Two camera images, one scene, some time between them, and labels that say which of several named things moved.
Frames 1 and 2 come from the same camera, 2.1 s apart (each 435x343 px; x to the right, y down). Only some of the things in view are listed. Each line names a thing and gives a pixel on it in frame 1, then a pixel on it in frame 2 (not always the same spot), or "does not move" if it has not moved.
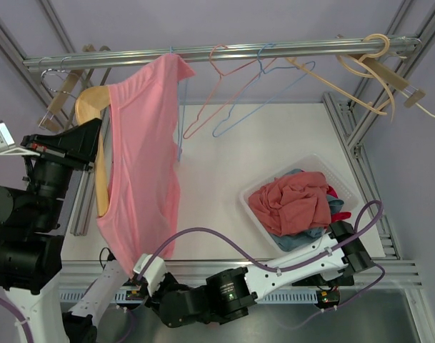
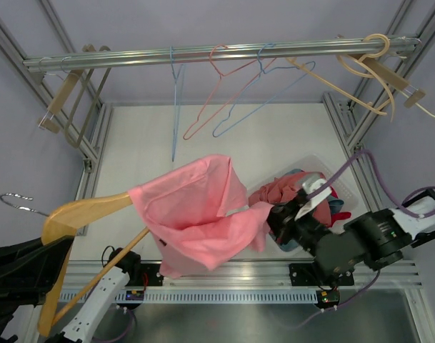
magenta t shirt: (338, 215) does not move
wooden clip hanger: (397, 81) does not move
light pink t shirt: (144, 175) -> (200, 215)
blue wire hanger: (180, 136) -> (178, 78)
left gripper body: (51, 169) -> (35, 298)
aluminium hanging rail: (329, 46) does not move
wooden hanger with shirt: (93, 104) -> (61, 225)
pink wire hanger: (270, 62) does not move
